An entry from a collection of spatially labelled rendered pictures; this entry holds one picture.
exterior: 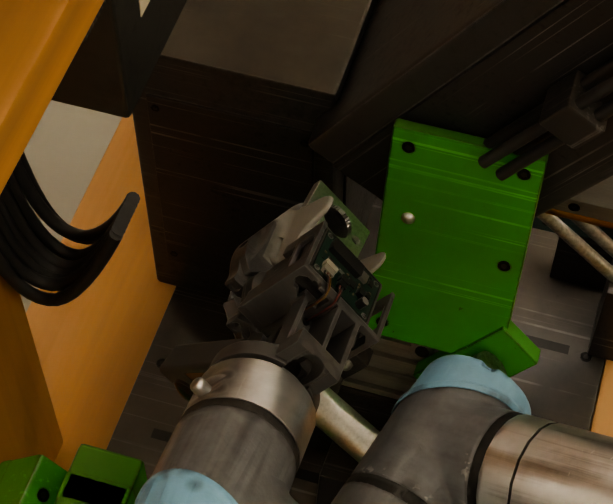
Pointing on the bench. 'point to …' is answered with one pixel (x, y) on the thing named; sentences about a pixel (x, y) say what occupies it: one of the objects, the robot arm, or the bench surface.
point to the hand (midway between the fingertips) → (316, 237)
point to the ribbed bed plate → (390, 368)
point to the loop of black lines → (78, 268)
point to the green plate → (451, 237)
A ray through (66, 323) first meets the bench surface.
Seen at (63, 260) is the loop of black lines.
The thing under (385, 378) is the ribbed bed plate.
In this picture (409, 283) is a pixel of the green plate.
